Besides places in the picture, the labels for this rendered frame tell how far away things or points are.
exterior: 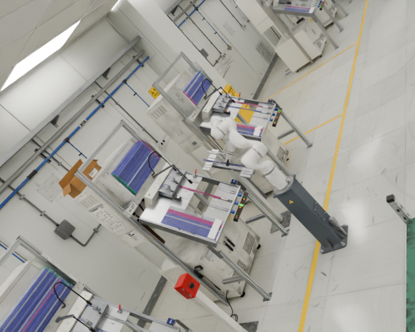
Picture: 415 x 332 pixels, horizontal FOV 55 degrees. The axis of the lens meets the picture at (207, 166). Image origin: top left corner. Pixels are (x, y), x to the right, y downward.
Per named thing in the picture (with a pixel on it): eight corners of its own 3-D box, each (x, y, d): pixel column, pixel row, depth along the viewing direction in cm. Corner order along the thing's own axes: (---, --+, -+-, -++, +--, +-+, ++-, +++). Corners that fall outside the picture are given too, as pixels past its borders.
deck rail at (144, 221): (217, 246, 331) (217, 241, 327) (215, 248, 330) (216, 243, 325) (140, 221, 348) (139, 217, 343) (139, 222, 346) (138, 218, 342)
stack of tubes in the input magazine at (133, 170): (161, 157, 382) (140, 138, 374) (136, 194, 347) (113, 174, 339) (153, 163, 390) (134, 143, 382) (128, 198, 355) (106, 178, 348)
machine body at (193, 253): (264, 241, 415) (224, 202, 397) (245, 299, 367) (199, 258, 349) (222, 254, 459) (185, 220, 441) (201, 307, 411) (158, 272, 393)
